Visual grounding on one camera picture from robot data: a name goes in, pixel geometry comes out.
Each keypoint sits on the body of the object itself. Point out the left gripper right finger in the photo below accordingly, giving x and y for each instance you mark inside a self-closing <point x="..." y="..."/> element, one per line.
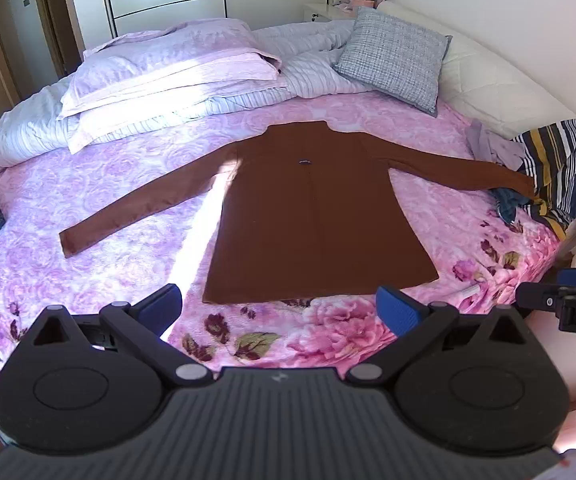
<point x="399" y="312"/>

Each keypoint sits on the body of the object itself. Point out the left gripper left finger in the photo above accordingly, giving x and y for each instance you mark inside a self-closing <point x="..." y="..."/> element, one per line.
<point x="160" y="310"/>

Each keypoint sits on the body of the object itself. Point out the brown long-sleeve shirt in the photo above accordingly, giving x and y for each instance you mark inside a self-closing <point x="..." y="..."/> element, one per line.
<point x="309" y="212"/>

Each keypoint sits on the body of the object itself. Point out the pink floral bed blanket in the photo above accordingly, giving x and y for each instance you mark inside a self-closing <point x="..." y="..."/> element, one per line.
<point x="46" y="195"/>

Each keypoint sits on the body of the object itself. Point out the striped multicolour garment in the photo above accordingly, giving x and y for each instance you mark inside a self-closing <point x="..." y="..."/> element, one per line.
<point x="548" y="156"/>

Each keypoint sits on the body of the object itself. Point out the lilac grey garment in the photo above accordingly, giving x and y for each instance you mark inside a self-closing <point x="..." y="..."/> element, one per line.
<point x="488" y="146"/>

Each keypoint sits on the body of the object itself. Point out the grey striped duvet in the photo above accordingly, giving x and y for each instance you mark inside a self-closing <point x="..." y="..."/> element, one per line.
<point x="307" y="51"/>

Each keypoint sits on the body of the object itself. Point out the pink folded quilt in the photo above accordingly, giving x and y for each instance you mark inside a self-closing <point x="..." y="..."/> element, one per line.
<point x="144" y="75"/>

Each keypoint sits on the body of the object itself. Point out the white padded headboard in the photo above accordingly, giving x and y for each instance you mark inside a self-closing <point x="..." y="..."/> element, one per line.
<point x="482" y="85"/>

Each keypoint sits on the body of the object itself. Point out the grey checked pillow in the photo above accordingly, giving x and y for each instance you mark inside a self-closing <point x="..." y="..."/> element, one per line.
<point x="400" y="59"/>

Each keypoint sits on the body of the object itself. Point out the white nightstand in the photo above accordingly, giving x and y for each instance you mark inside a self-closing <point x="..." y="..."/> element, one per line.
<point x="323" y="12"/>

